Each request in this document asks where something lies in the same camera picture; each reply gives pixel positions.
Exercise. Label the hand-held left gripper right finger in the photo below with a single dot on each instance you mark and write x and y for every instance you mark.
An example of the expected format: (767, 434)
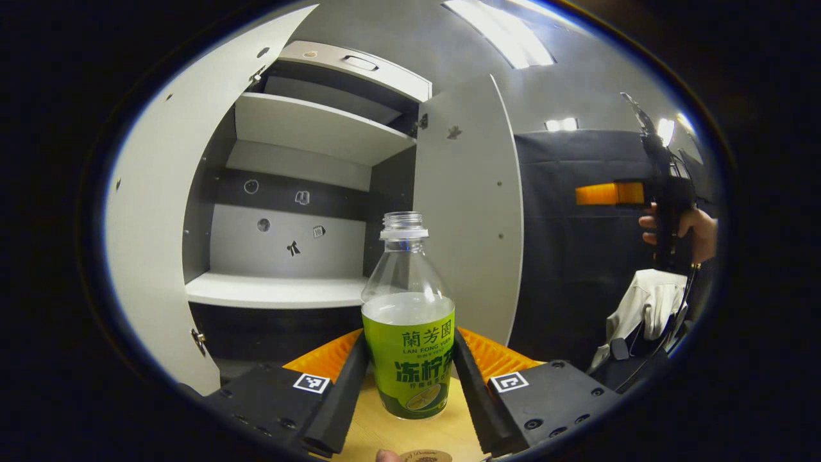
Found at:
(478, 398)

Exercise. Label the round brown coaster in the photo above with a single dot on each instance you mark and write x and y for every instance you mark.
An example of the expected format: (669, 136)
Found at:
(426, 457)

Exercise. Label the long ceiling light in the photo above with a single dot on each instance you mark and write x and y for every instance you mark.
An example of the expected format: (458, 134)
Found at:
(507, 32)

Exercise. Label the green label clear bottle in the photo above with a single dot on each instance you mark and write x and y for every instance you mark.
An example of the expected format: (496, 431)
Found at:
(410, 359)

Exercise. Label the white and grey cabinet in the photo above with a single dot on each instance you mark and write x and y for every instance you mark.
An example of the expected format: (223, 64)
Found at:
(288, 224)

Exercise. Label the white cabinet drawer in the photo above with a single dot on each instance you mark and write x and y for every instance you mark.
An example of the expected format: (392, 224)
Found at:
(397, 80)

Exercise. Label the white cabinet shelf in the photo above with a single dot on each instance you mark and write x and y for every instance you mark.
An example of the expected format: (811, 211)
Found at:
(269, 292)
(308, 125)

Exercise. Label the white cabinet door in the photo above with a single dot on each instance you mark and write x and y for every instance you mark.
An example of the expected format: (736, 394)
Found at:
(468, 212)
(154, 224)

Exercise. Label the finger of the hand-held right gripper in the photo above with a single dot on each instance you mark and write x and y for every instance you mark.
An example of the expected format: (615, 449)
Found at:
(609, 194)

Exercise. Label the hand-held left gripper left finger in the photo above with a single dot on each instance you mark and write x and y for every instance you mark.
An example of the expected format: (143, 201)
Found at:
(340, 404)

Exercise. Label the white cloth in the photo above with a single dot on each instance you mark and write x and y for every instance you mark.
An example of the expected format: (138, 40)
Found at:
(648, 301)

